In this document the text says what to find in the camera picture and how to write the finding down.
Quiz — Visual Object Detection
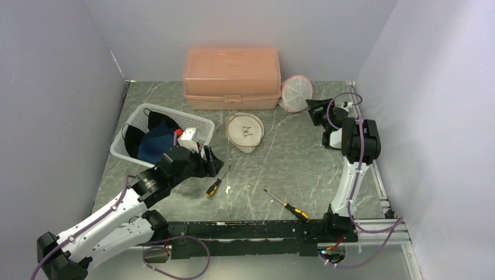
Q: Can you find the navy blue bra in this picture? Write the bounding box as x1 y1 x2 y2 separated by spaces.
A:
137 121 180 164

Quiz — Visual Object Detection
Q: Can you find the orange plastic storage box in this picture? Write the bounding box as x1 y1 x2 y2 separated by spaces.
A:
183 48 281 110

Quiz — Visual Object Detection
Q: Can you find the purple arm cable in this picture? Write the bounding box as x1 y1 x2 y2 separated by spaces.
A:
29 174 136 280
326 92 405 235

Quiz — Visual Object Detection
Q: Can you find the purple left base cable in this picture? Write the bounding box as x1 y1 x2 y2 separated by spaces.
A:
142 234 211 280

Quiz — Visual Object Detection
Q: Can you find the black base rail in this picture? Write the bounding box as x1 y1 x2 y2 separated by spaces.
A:
143 211 358 260

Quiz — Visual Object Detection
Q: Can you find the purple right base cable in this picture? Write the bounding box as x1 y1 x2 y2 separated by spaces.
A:
323 224 399 270

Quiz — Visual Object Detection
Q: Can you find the white plastic basket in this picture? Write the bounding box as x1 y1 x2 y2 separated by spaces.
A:
110 103 215 168

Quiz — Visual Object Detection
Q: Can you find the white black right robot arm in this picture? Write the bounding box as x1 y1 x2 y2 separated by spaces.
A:
306 99 381 218

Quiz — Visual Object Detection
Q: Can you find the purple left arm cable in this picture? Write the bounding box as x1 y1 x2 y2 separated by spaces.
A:
29 174 136 280

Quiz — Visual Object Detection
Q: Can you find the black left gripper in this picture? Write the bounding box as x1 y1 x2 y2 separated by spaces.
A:
169 145 224 188

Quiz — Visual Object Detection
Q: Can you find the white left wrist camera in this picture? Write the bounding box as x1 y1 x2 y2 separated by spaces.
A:
174 128 200 153

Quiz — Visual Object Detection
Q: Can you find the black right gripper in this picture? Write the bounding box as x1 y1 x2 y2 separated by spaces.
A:
305 99 334 132

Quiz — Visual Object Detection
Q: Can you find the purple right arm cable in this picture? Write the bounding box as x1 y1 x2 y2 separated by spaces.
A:
326 92 405 235

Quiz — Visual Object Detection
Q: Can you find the small yellow black screwdriver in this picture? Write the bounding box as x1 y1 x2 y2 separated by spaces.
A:
205 165 231 197

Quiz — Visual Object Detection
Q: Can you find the pink rimmed mesh bag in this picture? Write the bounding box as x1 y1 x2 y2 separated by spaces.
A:
277 75 313 113

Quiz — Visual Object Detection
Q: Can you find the white mesh laundry bag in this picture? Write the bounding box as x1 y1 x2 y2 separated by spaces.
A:
226 112 264 153

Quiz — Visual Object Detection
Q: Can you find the black bra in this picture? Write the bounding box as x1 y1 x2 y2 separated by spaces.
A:
124 111 179 159

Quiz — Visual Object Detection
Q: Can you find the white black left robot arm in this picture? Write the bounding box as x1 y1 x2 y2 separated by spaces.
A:
30 146 224 279

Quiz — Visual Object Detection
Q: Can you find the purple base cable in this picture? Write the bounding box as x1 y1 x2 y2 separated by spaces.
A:
142 234 211 280
323 224 399 270

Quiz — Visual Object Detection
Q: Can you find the long yellow black screwdriver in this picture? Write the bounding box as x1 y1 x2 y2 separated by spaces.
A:
263 189 310 223

